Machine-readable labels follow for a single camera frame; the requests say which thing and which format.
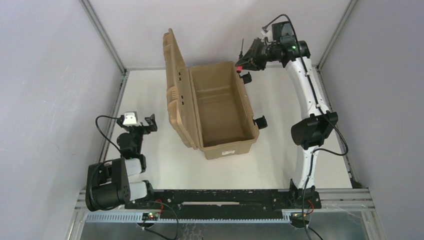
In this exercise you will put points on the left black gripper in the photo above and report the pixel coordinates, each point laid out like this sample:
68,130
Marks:
143,125

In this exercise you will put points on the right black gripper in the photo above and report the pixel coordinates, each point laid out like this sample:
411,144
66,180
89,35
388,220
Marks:
255,54

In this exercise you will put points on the red black screwdriver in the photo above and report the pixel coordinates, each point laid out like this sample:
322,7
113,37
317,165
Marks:
240,68

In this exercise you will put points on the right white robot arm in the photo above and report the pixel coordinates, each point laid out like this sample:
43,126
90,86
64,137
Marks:
317,121

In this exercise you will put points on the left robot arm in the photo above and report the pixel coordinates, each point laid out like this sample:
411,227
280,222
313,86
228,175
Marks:
108,185

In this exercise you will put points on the upper black bin latch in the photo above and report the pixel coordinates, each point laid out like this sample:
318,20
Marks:
246,78

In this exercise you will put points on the black bin latch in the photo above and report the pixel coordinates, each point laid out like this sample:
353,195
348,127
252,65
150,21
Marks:
246,78
261,122

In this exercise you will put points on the tan plastic storage bin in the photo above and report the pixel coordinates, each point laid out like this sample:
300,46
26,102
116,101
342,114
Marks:
208,105

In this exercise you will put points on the lower black bin latch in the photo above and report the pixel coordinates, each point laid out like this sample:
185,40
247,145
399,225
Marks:
261,122

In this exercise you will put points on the left control board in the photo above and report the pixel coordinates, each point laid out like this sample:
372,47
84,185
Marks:
150,216

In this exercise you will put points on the control board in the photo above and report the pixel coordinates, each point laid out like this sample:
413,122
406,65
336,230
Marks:
298,216
150,216

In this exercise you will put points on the right control board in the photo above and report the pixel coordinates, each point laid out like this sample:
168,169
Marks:
298,216

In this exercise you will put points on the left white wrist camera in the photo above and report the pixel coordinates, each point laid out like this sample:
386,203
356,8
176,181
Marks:
130,118

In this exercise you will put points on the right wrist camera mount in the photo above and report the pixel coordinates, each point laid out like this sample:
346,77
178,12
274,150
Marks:
267,36

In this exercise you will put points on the right aluminium frame post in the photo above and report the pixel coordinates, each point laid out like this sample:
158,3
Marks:
336,33

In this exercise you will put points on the aluminium frame post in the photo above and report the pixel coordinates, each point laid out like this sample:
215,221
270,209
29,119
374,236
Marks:
336,33
104,36

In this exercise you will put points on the slotted grey cable duct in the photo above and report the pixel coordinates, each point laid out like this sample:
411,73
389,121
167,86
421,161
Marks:
139,217

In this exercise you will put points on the left aluminium frame post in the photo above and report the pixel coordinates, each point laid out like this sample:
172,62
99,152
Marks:
104,36

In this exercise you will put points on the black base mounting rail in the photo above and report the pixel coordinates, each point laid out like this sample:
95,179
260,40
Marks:
250,203

